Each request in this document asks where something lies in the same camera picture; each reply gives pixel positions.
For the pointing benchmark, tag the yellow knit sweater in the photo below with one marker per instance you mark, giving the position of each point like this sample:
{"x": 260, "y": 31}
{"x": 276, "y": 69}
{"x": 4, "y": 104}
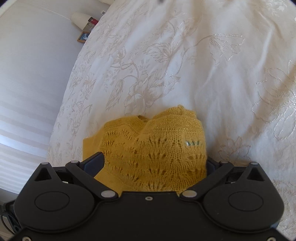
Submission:
{"x": 163, "y": 153}

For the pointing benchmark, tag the white floral bedspread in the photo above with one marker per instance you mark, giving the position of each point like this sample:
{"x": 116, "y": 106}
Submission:
{"x": 231, "y": 62}

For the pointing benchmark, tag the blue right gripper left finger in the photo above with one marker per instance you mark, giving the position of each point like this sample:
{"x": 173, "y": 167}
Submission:
{"x": 92, "y": 165}

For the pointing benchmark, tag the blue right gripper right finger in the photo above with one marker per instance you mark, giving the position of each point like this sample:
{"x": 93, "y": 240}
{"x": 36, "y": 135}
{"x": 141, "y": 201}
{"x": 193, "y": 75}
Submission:
{"x": 212, "y": 166}

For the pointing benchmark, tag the red bottle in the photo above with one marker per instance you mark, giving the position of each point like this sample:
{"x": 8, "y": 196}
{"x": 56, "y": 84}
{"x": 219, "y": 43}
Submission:
{"x": 93, "y": 21}

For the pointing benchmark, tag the left wooden photo frame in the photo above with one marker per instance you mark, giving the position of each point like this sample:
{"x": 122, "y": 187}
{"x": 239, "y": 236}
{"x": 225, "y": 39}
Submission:
{"x": 83, "y": 37}

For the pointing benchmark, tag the left white table lamp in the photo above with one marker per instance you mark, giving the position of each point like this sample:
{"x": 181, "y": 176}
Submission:
{"x": 80, "y": 19}

